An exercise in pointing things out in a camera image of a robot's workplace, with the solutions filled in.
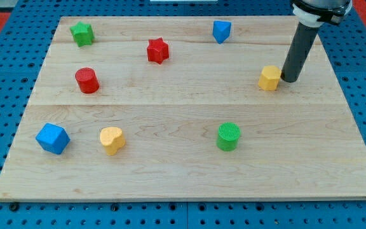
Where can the red cylinder block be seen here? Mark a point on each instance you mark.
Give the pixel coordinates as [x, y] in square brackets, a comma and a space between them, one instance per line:
[87, 80]

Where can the green cylinder block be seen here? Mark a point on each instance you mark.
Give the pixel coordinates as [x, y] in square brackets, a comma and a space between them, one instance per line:
[228, 136]

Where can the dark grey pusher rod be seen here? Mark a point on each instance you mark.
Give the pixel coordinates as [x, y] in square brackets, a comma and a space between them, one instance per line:
[300, 47]

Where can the wooden board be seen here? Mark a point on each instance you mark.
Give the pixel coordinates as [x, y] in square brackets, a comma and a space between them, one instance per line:
[297, 143]

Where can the blue triangle block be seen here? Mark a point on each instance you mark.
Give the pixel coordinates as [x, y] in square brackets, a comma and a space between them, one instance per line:
[221, 30]

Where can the blue cube block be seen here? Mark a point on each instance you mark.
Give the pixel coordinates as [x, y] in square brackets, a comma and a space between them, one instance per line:
[53, 138]

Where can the yellow hexagon block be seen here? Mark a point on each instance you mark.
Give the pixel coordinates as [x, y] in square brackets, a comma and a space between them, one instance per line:
[269, 78]

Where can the yellow heart block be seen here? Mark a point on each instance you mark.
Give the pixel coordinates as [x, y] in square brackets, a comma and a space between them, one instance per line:
[112, 139]

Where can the green star block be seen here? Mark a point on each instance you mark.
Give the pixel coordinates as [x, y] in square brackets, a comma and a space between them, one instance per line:
[82, 34]

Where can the red star block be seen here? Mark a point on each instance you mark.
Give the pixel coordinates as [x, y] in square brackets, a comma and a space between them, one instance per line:
[157, 50]

